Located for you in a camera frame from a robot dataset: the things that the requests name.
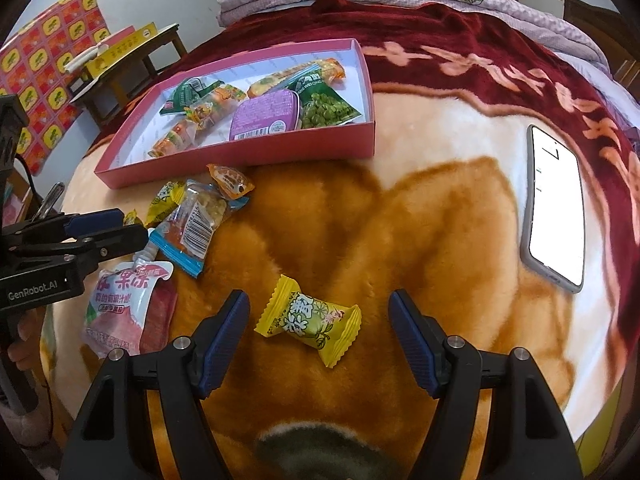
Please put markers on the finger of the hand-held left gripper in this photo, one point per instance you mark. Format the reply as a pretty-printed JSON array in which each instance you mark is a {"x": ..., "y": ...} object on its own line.
[
  {"x": 120, "y": 240},
  {"x": 95, "y": 221}
]

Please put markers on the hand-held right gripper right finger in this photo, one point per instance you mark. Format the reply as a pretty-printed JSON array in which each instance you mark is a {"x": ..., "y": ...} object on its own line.
[{"x": 415, "y": 345}]

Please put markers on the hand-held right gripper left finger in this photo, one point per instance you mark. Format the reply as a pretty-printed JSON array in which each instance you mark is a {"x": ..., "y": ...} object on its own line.
[{"x": 225, "y": 345}]

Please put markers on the pink jelly drink pouch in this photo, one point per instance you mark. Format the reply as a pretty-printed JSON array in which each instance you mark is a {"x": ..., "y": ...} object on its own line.
[{"x": 125, "y": 310}]

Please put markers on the yellow lime candy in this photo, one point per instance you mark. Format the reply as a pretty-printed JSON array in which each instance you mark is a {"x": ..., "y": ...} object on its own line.
[
  {"x": 307, "y": 322},
  {"x": 130, "y": 217},
  {"x": 165, "y": 202}
]

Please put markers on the orange cartoon snack packet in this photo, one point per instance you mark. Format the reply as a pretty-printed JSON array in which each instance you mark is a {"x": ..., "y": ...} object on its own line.
[
  {"x": 172, "y": 140},
  {"x": 215, "y": 106}
]

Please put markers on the pink cardboard box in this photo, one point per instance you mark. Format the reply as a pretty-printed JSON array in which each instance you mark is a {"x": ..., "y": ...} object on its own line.
[{"x": 250, "y": 152}]

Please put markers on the small green snack packet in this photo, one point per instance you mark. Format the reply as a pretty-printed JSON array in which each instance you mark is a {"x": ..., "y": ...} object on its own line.
[{"x": 187, "y": 92}]

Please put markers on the purple tin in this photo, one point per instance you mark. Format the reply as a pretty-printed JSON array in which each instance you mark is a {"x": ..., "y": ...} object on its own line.
[{"x": 265, "y": 115}]

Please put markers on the rice cracker packet orange ends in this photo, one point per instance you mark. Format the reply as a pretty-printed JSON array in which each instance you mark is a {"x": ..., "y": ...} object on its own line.
[{"x": 285, "y": 80}]

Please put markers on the green pea snack packet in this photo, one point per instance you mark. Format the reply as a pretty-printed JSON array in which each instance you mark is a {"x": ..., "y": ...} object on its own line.
[{"x": 320, "y": 107}]

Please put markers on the blue edged snack packet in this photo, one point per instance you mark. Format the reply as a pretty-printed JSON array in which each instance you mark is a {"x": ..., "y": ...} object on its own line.
[{"x": 172, "y": 254}]

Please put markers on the clear snack packet with barcode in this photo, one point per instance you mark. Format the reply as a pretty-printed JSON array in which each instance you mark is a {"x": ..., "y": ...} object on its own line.
[{"x": 200, "y": 220}]

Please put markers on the small orange snack packet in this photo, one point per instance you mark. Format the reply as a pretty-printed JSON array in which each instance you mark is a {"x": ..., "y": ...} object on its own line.
[{"x": 230, "y": 180}]

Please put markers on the white paper roll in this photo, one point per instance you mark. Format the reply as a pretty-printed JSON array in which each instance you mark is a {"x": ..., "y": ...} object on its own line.
[{"x": 85, "y": 57}]

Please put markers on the yellow cardboard box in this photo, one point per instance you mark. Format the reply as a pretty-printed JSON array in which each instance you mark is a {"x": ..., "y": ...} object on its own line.
[{"x": 120, "y": 47}]

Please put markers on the smartphone in grey case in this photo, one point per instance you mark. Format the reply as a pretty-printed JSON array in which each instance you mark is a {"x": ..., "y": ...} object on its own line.
[{"x": 555, "y": 210}]

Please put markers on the dark wooden side table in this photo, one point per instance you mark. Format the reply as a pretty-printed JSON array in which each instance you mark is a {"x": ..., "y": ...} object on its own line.
[{"x": 165, "y": 35}]

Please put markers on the dark wooden headboard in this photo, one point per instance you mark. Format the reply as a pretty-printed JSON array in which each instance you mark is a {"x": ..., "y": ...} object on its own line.
[{"x": 590, "y": 20}]

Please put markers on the red and yellow wall poster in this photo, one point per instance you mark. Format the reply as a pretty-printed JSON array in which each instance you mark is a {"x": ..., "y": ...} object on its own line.
[{"x": 50, "y": 50}]

